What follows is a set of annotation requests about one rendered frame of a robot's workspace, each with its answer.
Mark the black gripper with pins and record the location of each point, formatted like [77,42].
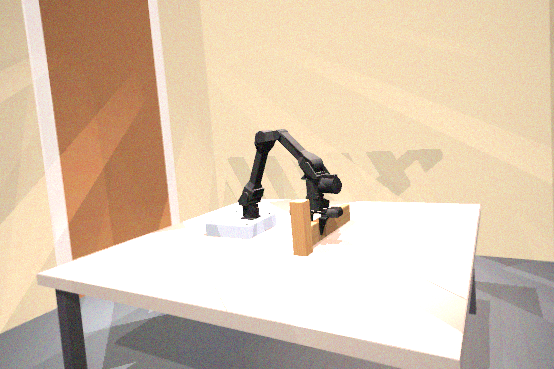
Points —
[316,205]

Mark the wooden board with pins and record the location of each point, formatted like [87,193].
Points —
[331,225]

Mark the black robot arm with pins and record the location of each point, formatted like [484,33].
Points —
[310,164]

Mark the wooden post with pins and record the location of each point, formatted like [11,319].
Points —
[301,227]

